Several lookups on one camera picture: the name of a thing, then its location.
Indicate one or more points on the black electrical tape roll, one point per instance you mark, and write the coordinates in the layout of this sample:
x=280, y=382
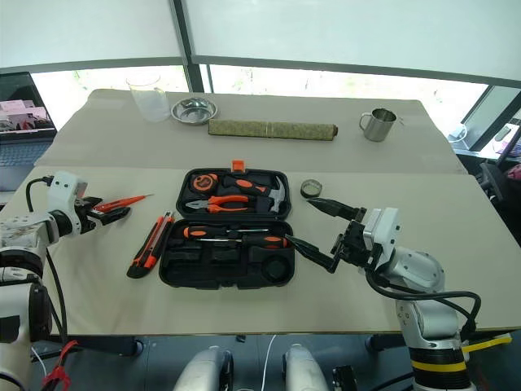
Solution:
x=311, y=189

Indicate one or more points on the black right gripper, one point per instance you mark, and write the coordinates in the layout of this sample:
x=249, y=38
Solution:
x=355, y=244

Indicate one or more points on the yellow tape strip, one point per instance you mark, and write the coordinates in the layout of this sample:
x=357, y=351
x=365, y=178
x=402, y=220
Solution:
x=488, y=344

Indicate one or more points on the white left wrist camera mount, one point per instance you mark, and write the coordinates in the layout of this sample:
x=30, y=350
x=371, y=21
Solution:
x=63, y=191

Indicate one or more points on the grey rounded robot leg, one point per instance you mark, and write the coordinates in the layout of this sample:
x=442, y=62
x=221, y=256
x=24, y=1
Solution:
x=203, y=368
x=305, y=368

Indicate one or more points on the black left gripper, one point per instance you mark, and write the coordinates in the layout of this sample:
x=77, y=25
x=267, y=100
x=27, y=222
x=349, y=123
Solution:
x=84, y=222

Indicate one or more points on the stainless steel mug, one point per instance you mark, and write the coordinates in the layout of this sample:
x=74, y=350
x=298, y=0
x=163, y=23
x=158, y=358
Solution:
x=378, y=126

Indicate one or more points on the clear plastic measuring cup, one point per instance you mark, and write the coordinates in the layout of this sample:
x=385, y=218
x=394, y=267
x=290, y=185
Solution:
x=151, y=102

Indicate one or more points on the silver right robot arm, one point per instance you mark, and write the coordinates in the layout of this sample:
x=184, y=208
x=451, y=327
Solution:
x=423, y=269

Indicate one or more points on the orange black tape measure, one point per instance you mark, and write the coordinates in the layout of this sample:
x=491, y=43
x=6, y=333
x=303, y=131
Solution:
x=204, y=181

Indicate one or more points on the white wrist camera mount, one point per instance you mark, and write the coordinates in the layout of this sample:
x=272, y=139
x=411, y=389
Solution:
x=384, y=228
x=63, y=191

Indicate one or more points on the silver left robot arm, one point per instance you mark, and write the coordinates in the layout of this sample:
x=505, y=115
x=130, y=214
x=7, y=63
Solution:
x=18, y=248

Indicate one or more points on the stainless steel bowl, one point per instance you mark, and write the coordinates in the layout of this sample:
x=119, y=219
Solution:
x=194, y=111

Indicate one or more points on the black plastic tool case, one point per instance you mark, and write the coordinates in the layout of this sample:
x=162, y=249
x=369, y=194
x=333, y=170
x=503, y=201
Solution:
x=228, y=269

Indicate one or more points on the orange black utility knife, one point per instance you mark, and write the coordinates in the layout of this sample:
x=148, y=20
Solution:
x=148, y=248

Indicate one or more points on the black computer monitor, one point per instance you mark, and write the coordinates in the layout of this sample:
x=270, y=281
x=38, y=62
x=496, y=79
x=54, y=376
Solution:
x=488, y=118

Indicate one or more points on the small black box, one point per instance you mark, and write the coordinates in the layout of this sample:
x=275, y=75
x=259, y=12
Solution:
x=345, y=379

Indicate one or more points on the rolled olive mat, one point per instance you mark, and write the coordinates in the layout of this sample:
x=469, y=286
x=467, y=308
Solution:
x=272, y=130

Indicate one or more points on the black office chair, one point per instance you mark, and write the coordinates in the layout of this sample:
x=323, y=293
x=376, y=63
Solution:
x=502, y=191

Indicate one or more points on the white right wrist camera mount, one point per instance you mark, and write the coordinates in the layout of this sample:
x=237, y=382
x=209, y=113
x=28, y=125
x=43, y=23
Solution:
x=384, y=228

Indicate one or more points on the orange tester pen screwdriver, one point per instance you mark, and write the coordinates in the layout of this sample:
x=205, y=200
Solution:
x=126, y=200

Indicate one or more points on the open laptop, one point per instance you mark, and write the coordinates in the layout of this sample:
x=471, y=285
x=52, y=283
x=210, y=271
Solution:
x=20, y=138

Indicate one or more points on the dark window frame post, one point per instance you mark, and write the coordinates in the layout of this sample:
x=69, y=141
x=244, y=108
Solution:
x=187, y=45

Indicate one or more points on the orange black screwdriver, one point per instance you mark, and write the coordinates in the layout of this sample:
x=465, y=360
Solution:
x=264, y=241
x=203, y=232

